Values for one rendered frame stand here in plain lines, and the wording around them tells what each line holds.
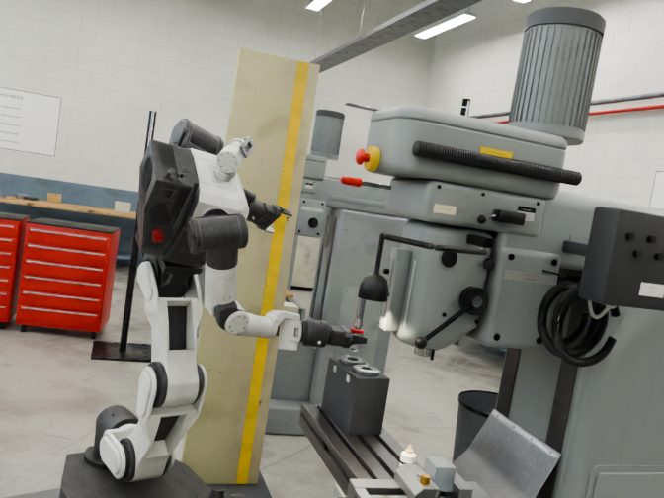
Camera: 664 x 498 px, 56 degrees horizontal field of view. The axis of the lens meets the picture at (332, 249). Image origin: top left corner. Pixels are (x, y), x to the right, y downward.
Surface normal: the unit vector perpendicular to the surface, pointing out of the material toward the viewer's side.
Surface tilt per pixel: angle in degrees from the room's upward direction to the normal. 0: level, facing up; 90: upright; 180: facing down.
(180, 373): 60
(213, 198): 76
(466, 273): 90
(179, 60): 90
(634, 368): 90
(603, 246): 90
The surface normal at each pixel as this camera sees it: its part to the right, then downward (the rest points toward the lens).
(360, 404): 0.41, 0.15
